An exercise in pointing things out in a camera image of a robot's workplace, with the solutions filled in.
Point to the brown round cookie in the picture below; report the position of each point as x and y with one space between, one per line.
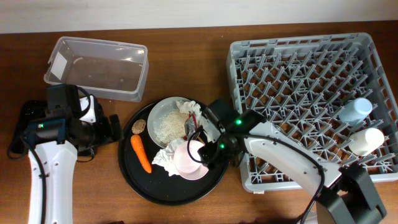
138 126

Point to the round black tray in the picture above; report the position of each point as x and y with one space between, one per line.
158 187

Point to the black rectangular tray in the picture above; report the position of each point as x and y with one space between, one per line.
35 109

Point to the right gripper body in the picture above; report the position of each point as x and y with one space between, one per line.
217 152

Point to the red foil snack wrapper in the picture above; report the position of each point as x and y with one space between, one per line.
191 126

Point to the pink bowl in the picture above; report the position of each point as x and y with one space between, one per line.
185 165

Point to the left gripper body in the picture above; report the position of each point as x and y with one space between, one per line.
102 134

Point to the white paper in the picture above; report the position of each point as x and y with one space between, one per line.
165 157

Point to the grey plate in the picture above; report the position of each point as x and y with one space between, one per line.
156 114

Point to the orange carrot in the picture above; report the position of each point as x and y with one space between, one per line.
138 147

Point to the grey dishwasher rack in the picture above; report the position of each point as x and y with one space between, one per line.
301 85

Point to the light blue cup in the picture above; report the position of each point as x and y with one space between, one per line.
356 111

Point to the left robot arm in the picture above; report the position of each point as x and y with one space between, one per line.
74 123

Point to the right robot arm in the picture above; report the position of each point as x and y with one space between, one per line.
339 194

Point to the clear plastic bin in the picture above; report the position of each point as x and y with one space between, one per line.
104 68

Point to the white cup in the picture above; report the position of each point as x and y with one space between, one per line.
366 141

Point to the white tissue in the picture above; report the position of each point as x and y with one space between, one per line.
191 107

